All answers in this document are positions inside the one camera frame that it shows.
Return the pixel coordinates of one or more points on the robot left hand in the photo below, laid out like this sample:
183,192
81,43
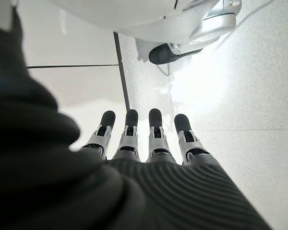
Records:
62,187

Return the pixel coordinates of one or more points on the white glossy cabinet door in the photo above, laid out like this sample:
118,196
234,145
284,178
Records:
62,43
91,91

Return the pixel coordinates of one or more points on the black robot left foot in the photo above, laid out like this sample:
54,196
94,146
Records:
160,56

